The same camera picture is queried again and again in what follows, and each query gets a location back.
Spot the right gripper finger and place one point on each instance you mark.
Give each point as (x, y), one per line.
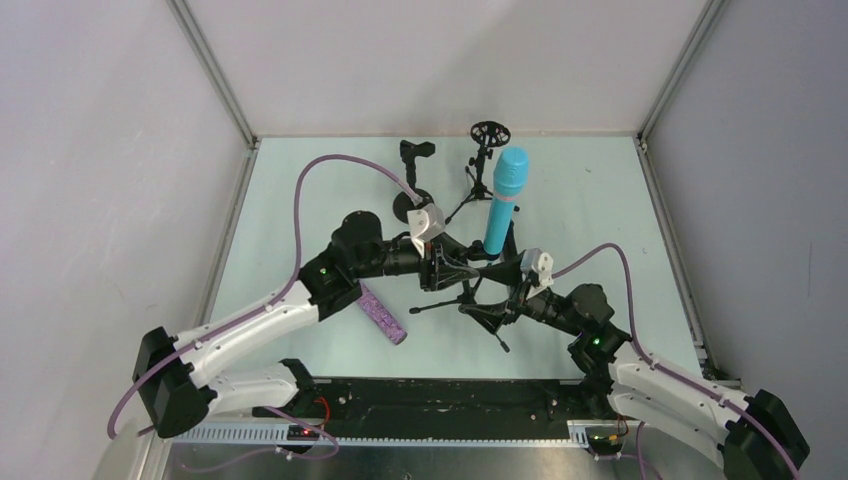
(491, 317)
(507, 273)

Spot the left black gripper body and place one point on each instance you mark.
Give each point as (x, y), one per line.
(432, 270)

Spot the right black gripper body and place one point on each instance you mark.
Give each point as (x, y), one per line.
(525, 287)

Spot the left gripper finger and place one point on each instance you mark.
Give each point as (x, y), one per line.
(451, 250)
(446, 274)

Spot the small black tripod stand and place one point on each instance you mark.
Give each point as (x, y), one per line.
(477, 258)

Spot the blue microphone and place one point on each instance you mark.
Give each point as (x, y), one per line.
(509, 179)

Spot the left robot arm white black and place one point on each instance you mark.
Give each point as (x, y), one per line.
(182, 379)

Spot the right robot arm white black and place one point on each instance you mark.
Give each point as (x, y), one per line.
(748, 436)

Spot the black round base mic stand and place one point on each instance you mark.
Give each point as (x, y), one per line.
(409, 152)

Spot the black microphone orange end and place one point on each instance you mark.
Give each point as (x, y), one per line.
(510, 249)

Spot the purple glitter microphone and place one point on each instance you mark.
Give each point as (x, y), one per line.
(380, 315)

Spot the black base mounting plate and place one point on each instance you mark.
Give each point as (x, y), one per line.
(419, 409)

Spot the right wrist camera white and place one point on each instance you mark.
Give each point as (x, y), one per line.
(537, 265)

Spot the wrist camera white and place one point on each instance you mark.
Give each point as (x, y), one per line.
(537, 265)
(425, 224)

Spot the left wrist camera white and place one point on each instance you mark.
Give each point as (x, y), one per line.
(425, 224)

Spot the black tripod shock mount stand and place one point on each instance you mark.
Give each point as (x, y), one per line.
(488, 135)

